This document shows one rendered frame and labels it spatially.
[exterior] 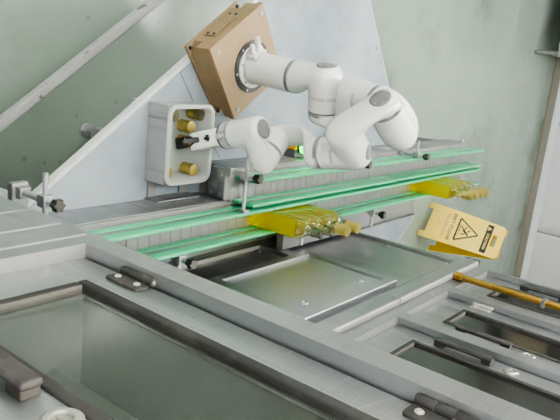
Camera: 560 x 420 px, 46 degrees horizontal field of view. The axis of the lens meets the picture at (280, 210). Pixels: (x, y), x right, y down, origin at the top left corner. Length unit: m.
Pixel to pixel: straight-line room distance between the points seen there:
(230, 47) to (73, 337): 1.33
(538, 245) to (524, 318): 5.84
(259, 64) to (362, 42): 0.82
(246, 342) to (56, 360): 0.19
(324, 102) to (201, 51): 0.37
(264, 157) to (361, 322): 0.49
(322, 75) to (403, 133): 0.32
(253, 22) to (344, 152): 0.58
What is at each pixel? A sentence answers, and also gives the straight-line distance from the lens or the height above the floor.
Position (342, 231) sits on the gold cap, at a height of 1.15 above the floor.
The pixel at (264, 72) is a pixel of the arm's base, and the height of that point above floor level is 0.93.
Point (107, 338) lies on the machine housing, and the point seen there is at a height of 1.65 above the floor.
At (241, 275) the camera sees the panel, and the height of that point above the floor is 1.01.
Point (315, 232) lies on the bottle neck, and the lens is 1.90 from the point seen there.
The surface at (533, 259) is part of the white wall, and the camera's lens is 7.88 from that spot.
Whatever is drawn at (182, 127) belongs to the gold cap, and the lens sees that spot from 1.88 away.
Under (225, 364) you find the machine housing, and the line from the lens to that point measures 0.66.
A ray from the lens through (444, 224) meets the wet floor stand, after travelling 5.27.
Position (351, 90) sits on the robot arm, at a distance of 1.71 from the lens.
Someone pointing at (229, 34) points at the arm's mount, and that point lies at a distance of 1.90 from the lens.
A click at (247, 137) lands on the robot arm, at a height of 1.06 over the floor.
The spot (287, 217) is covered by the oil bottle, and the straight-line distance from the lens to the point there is 1.94.
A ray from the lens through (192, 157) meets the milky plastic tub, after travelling 1.95.
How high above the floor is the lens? 2.15
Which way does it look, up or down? 36 degrees down
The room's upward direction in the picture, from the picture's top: 106 degrees clockwise
